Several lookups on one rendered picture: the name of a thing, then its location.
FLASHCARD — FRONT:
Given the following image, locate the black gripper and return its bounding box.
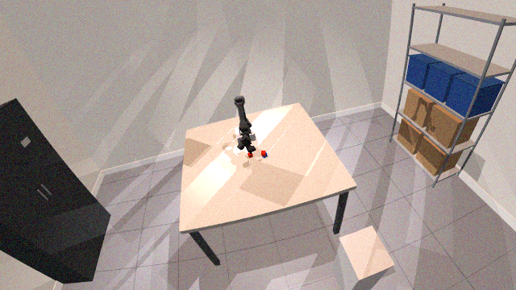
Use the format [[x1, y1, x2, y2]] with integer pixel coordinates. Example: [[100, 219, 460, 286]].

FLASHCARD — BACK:
[[246, 138, 256, 155]]

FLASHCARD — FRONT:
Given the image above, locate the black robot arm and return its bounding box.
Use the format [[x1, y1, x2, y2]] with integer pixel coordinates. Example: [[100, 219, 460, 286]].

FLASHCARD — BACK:
[[235, 95, 252, 151]]

